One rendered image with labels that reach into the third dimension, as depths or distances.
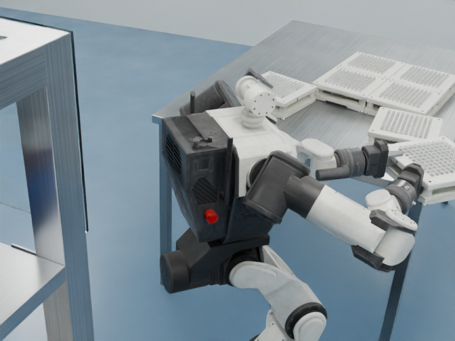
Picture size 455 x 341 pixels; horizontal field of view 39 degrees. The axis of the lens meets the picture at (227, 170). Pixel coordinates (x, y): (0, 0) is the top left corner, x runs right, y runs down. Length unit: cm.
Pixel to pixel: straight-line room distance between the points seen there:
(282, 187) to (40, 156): 63
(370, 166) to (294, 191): 58
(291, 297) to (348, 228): 60
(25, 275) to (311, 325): 116
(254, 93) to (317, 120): 108
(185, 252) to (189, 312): 116
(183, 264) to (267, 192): 42
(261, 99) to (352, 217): 36
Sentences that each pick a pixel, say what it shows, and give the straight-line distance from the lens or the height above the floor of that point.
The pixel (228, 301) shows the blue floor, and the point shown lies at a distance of 298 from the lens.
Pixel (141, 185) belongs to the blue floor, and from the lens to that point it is 377.
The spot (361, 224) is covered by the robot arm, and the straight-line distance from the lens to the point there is 143.
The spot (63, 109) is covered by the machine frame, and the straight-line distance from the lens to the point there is 96.
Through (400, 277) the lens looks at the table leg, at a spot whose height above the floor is 48.
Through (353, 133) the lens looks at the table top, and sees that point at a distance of 254.
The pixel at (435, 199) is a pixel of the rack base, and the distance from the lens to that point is 195.
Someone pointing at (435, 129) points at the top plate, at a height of 95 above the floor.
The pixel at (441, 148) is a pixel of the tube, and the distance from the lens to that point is 210.
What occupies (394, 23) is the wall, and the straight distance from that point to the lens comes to 570.
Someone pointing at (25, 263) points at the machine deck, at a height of 133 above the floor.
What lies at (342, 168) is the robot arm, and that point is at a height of 107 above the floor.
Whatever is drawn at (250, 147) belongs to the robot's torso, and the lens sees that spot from 153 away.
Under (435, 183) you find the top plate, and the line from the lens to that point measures 192.
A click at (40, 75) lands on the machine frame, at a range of 90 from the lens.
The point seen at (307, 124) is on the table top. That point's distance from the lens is 256.
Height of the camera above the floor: 199
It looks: 30 degrees down
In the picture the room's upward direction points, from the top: 3 degrees clockwise
